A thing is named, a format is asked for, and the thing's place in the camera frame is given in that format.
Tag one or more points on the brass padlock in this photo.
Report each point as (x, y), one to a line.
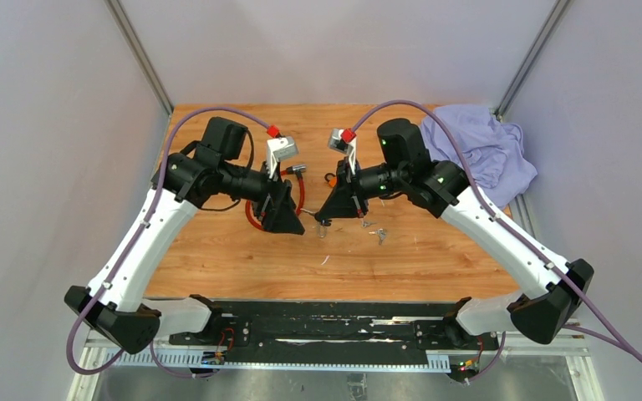
(322, 229)

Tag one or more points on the silver key pair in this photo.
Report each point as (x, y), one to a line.
(380, 233)

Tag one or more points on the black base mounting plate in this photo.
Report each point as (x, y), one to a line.
(339, 334)

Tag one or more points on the black head key bunch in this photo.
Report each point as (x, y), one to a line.
(314, 213)

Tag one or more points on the red cable lock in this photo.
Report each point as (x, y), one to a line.
(296, 170)

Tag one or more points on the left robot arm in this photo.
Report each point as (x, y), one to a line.
(113, 303)

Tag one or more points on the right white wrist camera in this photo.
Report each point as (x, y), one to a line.
(345, 141)

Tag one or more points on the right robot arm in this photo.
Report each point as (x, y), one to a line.
(549, 284)

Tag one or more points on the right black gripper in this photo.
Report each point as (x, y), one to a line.
(339, 204)

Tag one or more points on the lavender crumpled cloth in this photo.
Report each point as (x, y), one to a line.
(493, 150)

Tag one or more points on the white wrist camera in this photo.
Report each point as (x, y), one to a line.
(279, 149)
(345, 141)

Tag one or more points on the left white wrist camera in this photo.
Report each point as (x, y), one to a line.
(279, 149)

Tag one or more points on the orange black padlock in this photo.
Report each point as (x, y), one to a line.
(330, 179)

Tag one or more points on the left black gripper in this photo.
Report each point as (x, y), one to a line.
(280, 215)

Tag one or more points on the aluminium frame rail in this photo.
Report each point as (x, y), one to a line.
(161, 351)

